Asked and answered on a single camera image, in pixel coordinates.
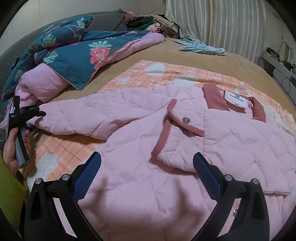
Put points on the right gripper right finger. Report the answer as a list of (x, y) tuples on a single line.
[(251, 221)]

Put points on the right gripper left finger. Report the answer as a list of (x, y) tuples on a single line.
[(42, 221)]

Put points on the pink quilted jacket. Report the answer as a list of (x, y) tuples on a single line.
[(147, 188)]

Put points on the pile of clothes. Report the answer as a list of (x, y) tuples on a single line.
[(155, 23)]

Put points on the person's left hand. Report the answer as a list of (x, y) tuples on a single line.
[(9, 153)]

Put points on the orange plaid fleece blanket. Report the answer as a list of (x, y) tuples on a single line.
[(56, 155)]

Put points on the blue floral comforter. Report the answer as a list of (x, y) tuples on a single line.
[(68, 53)]

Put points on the tan bed sheet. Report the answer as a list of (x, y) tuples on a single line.
[(169, 52)]

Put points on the light blue garment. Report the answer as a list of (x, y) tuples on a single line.
[(199, 47)]

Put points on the white striped curtain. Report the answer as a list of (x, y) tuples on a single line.
[(237, 26)]

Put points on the grey wall shelf unit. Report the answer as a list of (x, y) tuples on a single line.
[(280, 74)]

